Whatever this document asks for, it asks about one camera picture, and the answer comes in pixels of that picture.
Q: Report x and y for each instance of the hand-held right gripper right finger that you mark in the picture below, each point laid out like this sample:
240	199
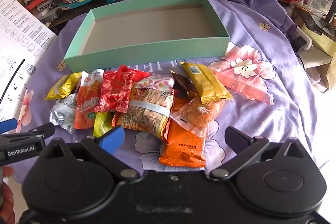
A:
237	138

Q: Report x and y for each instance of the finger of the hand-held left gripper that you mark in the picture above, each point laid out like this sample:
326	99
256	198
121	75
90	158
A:
8	126
44	129

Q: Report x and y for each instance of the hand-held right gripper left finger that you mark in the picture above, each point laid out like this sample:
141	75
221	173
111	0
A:
113	138

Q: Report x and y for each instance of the yellow green snack packet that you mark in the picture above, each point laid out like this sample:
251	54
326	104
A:
101	124

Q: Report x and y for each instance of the silver snack packet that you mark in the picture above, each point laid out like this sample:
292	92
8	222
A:
63	113

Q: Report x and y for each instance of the orange white-banded noodle snack packet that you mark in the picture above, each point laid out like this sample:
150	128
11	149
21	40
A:
141	119

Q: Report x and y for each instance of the orange white chips packet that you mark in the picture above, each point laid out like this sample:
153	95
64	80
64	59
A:
85	108

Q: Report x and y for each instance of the clear packet orange cake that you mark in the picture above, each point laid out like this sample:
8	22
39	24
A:
199	113

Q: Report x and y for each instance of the red patterned foil packet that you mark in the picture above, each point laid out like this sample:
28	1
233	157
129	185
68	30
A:
113	92

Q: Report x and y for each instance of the translucent salmon snack packet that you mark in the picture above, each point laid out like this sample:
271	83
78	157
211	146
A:
241	85

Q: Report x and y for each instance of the plain orange snack packet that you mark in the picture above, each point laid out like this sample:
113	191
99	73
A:
183	145

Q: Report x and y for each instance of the mustard yellow snack bar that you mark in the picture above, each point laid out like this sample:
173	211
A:
207	82

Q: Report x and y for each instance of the small red candy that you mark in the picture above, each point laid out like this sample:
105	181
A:
131	73

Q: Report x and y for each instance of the pink floral snack packet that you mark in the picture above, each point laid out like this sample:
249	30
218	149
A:
157	82

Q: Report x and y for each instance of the dark brown chocolate packet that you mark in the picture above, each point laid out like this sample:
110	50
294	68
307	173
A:
181	85

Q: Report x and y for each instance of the mint green cardboard box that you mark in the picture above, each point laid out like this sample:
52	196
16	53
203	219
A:
147	27

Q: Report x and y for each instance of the person's left hand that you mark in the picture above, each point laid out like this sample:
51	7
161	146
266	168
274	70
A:
9	200

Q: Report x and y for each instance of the purple floral blanket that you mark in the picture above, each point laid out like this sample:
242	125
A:
275	108

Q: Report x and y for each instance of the white instruction sheet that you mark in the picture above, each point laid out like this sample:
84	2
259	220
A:
21	29

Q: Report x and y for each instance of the white power strip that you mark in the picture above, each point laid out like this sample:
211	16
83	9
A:
302	39

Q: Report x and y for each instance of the black white small box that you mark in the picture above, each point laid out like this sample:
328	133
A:
47	7

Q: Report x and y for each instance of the pale yellow box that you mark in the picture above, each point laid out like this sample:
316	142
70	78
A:
323	43

